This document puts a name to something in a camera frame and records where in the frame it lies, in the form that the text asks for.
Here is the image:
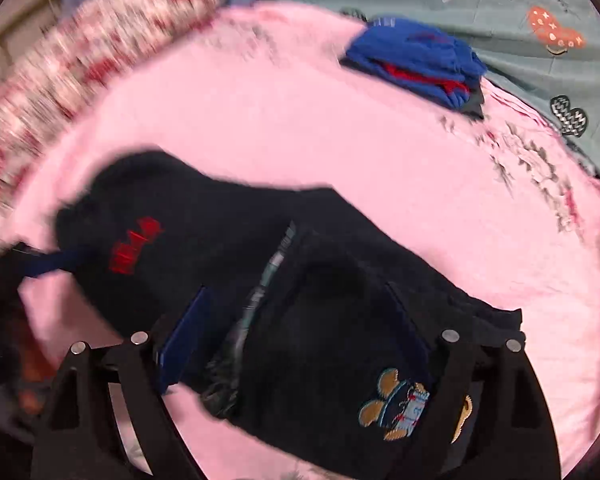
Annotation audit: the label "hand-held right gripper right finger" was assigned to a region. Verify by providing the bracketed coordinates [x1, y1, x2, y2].
[387, 282, 563, 480]

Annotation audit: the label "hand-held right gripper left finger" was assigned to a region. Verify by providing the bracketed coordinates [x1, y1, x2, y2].
[44, 286, 208, 480]

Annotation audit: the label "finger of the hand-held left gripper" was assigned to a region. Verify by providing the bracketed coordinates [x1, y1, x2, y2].
[10, 244, 81, 281]

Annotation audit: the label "black pants with grey lining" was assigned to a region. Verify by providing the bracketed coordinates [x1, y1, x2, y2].
[55, 150, 526, 461]

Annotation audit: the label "pink floral bed sheet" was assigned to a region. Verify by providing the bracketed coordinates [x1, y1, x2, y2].
[5, 2, 600, 480]

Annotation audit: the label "red and white floral quilt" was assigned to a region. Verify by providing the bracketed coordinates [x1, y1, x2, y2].
[0, 0, 228, 221]

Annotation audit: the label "dark grey folded garment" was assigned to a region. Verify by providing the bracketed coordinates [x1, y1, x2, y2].
[460, 87, 486, 121]

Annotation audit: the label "red folded garment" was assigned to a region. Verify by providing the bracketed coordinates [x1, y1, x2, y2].
[385, 62, 471, 98]

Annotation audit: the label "blue folded garment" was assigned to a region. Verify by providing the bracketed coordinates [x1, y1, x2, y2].
[345, 16, 487, 110]

